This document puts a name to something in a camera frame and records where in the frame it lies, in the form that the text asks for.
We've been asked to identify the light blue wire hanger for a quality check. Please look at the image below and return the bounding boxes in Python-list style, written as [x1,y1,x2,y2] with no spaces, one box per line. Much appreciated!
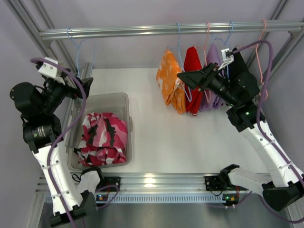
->
[66,27,96,76]

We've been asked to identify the pink camouflage trousers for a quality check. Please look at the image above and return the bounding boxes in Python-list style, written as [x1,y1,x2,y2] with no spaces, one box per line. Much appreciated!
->
[74,112,129,166]

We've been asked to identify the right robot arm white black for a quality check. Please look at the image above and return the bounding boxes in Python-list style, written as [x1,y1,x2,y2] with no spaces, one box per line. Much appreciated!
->
[177,64,304,211]

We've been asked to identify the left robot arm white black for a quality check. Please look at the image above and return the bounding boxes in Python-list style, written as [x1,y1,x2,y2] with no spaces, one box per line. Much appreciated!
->
[9,69,105,228]

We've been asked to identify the red trousers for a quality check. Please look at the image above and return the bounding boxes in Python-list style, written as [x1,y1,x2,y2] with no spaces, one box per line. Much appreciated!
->
[184,47,203,116]

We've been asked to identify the blue hanger under orange trousers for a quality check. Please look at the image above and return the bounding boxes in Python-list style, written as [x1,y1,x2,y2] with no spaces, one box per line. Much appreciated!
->
[167,22,192,102]

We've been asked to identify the orange white trousers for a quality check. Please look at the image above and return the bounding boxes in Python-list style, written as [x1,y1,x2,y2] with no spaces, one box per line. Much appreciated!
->
[156,49,186,114]

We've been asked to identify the pink hanger under red trousers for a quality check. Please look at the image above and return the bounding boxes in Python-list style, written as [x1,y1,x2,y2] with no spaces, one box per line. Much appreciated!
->
[194,21,212,104]

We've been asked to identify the lilac trousers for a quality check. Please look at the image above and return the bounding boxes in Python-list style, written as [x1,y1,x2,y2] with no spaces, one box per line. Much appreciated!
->
[199,43,224,112]

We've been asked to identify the blue hanger under lilac trousers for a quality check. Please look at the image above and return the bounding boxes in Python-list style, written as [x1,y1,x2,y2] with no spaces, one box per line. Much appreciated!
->
[210,20,235,79]

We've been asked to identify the pink hanger under black trousers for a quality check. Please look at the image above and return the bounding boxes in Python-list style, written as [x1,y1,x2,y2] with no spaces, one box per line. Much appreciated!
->
[235,19,269,100]

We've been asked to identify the clear plastic bin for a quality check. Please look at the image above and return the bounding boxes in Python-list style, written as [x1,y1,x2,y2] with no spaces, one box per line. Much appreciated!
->
[66,93,133,171]

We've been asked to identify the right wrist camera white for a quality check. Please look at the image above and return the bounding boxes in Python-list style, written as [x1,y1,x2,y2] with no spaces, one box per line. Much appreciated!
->
[218,48,234,71]

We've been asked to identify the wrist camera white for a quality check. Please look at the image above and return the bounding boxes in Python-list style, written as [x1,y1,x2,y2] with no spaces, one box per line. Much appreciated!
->
[218,48,234,71]
[38,62,66,85]

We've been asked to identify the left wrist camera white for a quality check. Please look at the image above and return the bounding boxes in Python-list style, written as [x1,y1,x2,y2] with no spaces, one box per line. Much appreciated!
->
[38,62,66,85]

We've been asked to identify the right aluminium frame post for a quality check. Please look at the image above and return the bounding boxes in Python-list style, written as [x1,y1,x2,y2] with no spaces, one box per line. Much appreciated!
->
[242,0,304,97]

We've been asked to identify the aluminium frame post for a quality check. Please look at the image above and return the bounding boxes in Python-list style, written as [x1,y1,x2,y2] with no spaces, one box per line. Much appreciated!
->
[242,0,304,97]
[4,0,77,73]

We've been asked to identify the left aluminium frame post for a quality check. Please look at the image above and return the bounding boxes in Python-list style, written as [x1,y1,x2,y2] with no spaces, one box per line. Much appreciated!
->
[4,0,77,73]

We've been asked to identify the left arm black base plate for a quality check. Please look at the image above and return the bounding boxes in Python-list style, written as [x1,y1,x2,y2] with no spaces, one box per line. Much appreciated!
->
[95,176,121,192]

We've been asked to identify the aluminium hanging rail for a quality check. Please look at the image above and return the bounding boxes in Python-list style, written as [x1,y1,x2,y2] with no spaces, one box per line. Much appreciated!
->
[38,19,304,40]

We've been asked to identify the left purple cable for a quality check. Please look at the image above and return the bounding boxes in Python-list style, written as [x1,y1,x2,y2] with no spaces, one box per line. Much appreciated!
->
[30,57,119,228]

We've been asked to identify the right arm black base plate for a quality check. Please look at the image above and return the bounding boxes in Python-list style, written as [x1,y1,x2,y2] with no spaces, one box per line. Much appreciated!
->
[204,174,237,191]

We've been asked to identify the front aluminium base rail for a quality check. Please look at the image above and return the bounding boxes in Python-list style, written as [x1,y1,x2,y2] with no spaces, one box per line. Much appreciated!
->
[35,172,271,192]

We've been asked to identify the grey slotted cable duct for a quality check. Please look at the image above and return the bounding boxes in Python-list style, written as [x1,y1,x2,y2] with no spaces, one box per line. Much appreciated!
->
[44,193,228,204]

